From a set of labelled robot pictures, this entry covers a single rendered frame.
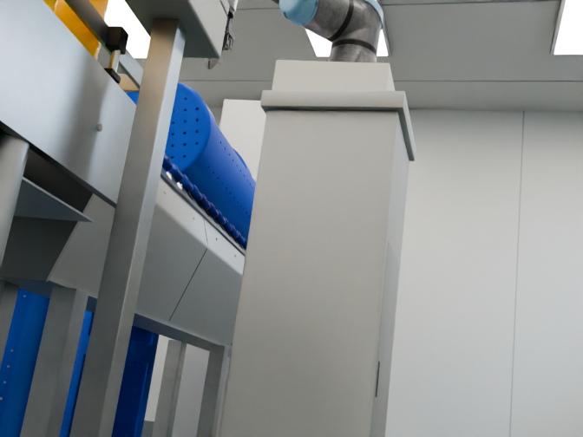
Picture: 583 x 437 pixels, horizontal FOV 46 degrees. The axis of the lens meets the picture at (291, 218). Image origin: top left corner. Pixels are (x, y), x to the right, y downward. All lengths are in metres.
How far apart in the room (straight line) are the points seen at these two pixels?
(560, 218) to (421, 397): 2.01
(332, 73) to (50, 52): 0.83
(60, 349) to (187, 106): 0.75
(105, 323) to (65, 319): 0.34
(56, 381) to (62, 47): 0.59
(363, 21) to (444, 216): 4.89
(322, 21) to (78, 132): 0.87
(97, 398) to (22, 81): 0.40
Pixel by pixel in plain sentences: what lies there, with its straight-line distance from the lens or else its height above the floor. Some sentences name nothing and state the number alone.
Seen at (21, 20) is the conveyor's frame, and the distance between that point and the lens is 0.85.
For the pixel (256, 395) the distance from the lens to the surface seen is 1.41.
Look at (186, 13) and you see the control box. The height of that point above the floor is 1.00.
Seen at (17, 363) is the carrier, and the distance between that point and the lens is 2.05.
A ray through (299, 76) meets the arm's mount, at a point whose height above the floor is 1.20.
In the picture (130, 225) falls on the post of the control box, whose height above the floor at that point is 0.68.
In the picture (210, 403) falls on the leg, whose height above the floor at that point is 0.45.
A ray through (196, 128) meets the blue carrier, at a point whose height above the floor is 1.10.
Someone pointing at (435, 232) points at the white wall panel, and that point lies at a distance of 6.48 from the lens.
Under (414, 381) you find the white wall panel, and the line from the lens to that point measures 6.27.
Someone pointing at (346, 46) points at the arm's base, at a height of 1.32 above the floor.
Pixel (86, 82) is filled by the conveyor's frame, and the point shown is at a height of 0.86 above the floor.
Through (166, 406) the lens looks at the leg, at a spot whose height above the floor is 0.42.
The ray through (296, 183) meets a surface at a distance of 1.47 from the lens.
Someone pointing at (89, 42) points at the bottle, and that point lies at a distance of 1.05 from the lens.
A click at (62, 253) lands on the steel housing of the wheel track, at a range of 1.21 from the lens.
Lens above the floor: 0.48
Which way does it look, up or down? 15 degrees up
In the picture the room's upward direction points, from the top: 8 degrees clockwise
